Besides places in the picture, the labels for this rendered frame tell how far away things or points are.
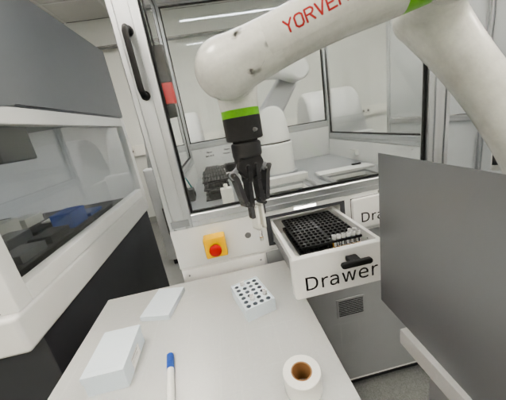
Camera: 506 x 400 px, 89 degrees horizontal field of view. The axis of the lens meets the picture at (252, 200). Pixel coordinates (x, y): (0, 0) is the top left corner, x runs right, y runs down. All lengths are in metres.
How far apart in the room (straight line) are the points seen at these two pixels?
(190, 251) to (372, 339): 0.88
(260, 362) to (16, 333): 0.58
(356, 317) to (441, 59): 0.95
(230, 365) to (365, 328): 0.78
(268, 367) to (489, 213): 0.47
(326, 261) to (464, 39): 0.53
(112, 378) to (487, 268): 0.69
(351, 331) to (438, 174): 0.92
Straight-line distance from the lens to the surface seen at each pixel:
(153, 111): 0.84
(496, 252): 0.46
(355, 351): 1.38
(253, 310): 0.72
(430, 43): 0.72
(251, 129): 0.61
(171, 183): 0.85
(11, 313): 0.88
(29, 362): 1.04
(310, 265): 0.64
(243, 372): 0.64
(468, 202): 0.47
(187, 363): 0.70
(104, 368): 0.71
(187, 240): 0.91
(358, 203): 0.98
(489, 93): 0.71
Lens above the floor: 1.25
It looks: 17 degrees down
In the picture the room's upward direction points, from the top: 10 degrees counter-clockwise
